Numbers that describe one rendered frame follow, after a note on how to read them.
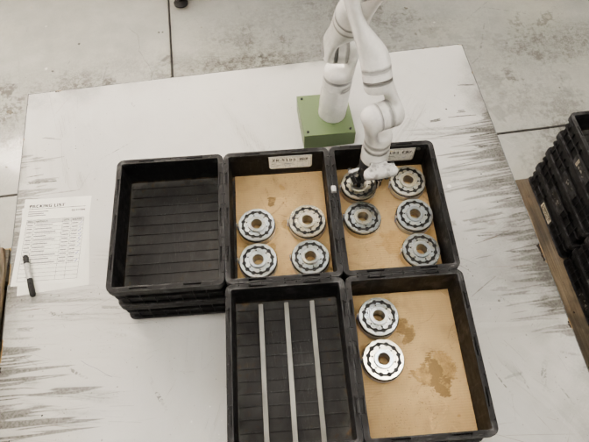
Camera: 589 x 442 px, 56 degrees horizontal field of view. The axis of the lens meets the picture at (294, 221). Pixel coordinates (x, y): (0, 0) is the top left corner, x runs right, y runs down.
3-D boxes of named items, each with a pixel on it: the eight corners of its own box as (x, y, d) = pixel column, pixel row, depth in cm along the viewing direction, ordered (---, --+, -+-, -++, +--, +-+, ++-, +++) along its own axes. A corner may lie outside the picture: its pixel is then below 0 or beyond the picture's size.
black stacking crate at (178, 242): (129, 183, 168) (118, 161, 158) (227, 176, 168) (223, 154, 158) (119, 308, 149) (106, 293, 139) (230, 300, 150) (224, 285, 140)
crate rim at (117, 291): (119, 165, 159) (117, 160, 157) (223, 158, 160) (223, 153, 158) (107, 296, 141) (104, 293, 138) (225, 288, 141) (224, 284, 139)
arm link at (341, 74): (359, 23, 159) (351, 67, 174) (326, 24, 158) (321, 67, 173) (364, 46, 154) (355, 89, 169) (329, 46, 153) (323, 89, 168)
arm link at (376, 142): (364, 161, 142) (394, 151, 144) (370, 124, 129) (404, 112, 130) (352, 140, 145) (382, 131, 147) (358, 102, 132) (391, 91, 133)
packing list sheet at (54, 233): (19, 201, 178) (18, 200, 177) (92, 191, 179) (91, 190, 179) (9, 296, 163) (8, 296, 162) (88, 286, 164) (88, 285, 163)
